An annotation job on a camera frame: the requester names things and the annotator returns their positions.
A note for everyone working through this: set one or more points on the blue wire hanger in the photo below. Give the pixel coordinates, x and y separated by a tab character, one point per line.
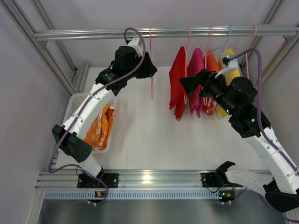
223	48

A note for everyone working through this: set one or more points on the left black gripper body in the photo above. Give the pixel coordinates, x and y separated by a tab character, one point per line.
142	67

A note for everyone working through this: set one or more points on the yellow trousers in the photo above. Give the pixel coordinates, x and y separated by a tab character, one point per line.
228	79

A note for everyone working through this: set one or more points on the magenta trousers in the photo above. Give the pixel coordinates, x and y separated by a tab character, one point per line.
196	64

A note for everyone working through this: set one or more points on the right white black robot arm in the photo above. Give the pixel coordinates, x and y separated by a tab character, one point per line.
281	190

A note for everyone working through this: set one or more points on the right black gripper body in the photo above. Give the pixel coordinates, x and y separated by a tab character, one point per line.
203	82

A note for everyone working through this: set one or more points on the pink hanger with red trousers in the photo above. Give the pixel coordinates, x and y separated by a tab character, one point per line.
186	45

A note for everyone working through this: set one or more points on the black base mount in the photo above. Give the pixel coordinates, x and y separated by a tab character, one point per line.
210	179
110	179

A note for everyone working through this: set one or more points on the pink wire hanger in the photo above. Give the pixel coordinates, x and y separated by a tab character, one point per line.
150	54
248	47

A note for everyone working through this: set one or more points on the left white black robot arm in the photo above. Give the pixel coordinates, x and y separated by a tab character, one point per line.
130	61

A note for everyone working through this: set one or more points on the orange white patterned trousers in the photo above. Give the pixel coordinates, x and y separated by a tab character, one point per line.
100	130

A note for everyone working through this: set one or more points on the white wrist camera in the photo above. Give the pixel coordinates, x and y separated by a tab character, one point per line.
137	45
228	66

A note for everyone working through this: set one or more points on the pink hanger with coral trousers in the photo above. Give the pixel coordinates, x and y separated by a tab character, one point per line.
205	59

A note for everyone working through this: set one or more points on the red trousers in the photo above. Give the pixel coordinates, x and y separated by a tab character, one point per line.
177	96

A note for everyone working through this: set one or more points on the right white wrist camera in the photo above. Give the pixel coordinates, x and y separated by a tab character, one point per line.
228	66

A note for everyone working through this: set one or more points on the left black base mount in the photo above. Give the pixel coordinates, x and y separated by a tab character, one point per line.
110	179

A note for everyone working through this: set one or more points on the empty pink wire hanger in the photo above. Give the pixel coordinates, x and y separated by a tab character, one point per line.
248	47

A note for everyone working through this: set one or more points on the aluminium hanging rail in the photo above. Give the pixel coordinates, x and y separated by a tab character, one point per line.
217	31

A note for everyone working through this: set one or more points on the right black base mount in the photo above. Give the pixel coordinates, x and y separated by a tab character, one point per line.
210	179

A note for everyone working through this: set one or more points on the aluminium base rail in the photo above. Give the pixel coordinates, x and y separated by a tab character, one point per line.
128	179

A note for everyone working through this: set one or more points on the white plastic basket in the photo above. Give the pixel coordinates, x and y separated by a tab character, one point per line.
74	102

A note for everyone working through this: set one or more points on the coral white patterned trousers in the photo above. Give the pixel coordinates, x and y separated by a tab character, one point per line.
212	65

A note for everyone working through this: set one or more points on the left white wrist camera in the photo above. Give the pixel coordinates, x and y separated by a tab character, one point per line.
137	45

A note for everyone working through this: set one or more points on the grey slotted cable duct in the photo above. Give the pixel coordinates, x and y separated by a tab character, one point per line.
115	194

